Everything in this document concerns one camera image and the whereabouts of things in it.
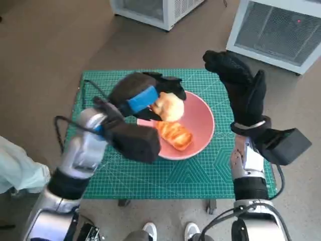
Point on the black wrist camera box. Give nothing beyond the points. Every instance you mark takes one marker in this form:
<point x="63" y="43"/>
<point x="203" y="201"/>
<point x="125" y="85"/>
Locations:
<point x="286" y="148"/>
<point x="138" y="143"/>

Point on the large white mesh cage box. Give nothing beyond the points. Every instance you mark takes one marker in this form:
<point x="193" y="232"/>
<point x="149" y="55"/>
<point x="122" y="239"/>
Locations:
<point x="270" y="37"/>

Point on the black table bracket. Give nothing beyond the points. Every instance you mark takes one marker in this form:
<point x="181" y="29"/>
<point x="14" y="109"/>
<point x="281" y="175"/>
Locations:
<point x="123" y="202"/>
<point x="210" y="207"/>

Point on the green cutting mat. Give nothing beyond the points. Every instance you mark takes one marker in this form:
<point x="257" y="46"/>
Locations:
<point x="175" y="180"/>

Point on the small white mesh cage box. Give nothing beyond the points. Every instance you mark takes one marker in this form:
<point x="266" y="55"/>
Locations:
<point x="150" y="12"/>

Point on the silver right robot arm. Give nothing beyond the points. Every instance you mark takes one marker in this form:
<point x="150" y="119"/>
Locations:
<point x="250" y="163"/>

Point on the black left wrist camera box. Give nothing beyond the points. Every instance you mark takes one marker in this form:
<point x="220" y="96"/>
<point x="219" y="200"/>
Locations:
<point x="138" y="143"/>

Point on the person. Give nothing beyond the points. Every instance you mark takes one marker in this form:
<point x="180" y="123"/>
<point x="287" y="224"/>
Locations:
<point x="149" y="229"/>

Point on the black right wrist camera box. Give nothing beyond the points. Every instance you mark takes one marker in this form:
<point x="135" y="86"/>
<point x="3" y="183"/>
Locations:
<point x="286" y="148"/>

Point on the long toy bread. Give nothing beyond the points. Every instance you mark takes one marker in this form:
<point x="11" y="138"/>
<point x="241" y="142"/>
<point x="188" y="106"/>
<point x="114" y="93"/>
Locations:
<point x="175" y="135"/>

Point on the round toy bread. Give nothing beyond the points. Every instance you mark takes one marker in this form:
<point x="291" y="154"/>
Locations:
<point x="170" y="108"/>

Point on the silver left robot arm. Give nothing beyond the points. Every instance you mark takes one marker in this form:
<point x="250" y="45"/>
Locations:
<point x="82" y="148"/>

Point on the person's leg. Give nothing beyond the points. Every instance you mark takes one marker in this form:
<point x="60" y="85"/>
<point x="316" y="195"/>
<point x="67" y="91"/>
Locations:
<point x="15" y="165"/>

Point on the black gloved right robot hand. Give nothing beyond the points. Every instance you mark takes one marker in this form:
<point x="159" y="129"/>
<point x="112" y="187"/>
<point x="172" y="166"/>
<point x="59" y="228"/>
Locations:
<point x="243" y="90"/>

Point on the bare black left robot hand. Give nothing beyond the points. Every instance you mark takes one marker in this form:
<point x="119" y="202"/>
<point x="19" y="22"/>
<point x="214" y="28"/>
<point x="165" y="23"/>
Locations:
<point x="135" y="88"/>

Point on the black device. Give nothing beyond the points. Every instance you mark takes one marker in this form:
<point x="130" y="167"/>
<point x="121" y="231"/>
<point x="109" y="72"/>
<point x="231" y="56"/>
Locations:
<point x="91" y="232"/>

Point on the pink bowl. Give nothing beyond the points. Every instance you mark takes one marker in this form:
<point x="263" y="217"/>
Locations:
<point x="200" y="125"/>

